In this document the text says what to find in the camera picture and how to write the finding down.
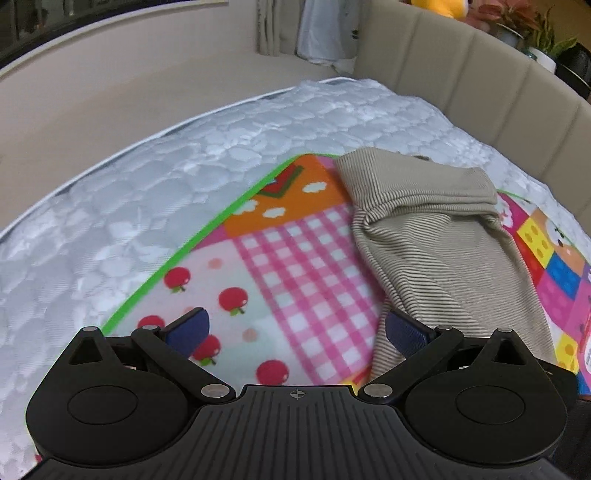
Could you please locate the light blue hanging garment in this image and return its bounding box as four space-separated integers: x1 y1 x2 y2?
297 0 366 66

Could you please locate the beige curtain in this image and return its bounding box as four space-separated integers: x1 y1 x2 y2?
255 0 306 57

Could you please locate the beige padded headboard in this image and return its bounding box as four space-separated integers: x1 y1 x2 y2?
353 0 591 186

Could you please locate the colourful printed blanket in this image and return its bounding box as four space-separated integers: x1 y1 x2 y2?
100 154 591 398

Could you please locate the white quilted mattress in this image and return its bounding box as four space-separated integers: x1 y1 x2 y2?
0 78 591 480

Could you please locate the pink plush toy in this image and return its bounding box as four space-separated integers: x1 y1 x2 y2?
465 0 502 29

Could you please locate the beige striped knit garment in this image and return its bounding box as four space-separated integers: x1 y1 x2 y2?
335 148 556 385

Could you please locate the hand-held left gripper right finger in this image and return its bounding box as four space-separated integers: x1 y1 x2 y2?
362 308 532 403

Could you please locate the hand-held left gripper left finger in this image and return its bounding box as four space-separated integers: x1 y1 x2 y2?
67 307 237 403

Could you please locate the red-leaved potted plant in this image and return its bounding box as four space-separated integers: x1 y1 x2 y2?
478 0 534 49

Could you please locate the black round pot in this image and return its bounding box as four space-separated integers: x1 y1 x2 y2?
554 42 591 101

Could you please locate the yellow plush toy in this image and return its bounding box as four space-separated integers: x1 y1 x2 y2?
410 0 470 20

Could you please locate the green potted plant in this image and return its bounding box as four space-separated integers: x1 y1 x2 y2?
525 9 579 73

